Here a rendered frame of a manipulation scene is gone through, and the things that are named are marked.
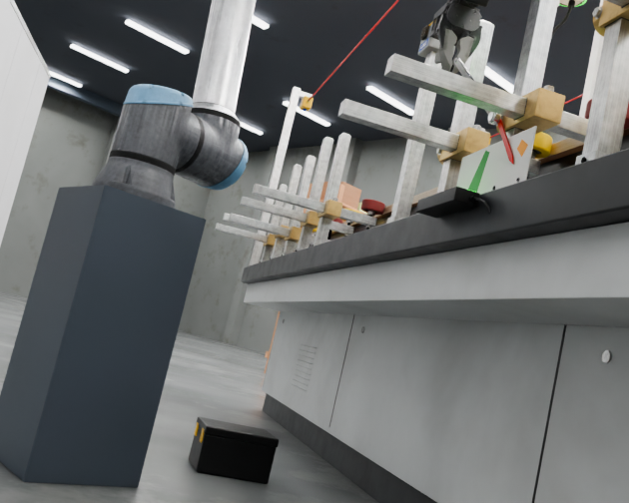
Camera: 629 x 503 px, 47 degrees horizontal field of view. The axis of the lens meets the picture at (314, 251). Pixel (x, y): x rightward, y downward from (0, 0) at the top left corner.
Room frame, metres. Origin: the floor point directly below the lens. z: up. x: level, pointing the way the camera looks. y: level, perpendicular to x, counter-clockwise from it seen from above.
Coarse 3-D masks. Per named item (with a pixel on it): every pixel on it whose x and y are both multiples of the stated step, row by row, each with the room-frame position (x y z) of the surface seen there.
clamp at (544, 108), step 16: (528, 96) 1.14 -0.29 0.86; (544, 96) 1.11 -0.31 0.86; (560, 96) 1.12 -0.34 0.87; (528, 112) 1.13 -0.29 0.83; (544, 112) 1.12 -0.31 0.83; (560, 112) 1.12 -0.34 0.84; (496, 128) 1.24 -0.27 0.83; (512, 128) 1.19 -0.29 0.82; (528, 128) 1.17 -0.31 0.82; (544, 128) 1.16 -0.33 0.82
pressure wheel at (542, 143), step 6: (540, 132) 1.40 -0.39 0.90; (540, 138) 1.40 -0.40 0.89; (546, 138) 1.41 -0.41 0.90; (534, 144) 1.40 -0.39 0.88; (540, 144) 1.40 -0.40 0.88; (546, 144) 1.41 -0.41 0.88; (534, 150) 1.43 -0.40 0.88; (540, 150) 1.42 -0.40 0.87; (546, 150) 1.41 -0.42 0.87; (534, 156) 1.43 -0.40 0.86; (540, 156) 1.45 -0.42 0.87; (546, 156) 1.44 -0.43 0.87
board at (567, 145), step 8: (552, 144) 1.44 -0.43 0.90; (560, 144) 1.41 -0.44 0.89; (568, 144) 1.38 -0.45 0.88; (576, 144) 1.35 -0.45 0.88; (552, 152) 1.43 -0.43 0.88; (560, 152) 1.40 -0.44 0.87; (568, 152) 1.39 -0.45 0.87; (576, 152) 1.38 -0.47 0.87; (544, 160) 1.47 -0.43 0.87; (552, 160) 1.46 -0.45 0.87; (424, 192) 2.08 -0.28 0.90; (432, 192) 2.02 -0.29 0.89; (416, 200) 2.14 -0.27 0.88; (384, 208) 2.42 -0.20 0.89; (376, 216) 2.48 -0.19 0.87; (384, 216) 2.44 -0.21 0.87; (344, 224) 2.87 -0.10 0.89; (352, 224) 2.75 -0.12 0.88; (360, 224) 2.69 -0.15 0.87; (336, 232) 3.00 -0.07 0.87
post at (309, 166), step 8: (312, 160) 2.89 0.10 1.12; (304, 168) 2.91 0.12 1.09; (312, 168) 2.89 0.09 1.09; (304, 176) 2.89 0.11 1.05; (304, 184) 2.89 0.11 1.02; (304, 192) 2.89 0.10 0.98; (296, 208) 2.89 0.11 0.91; (304, 208) 2.90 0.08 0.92; (296, 224) 2.89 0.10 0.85; (288, 248) 2.89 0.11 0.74
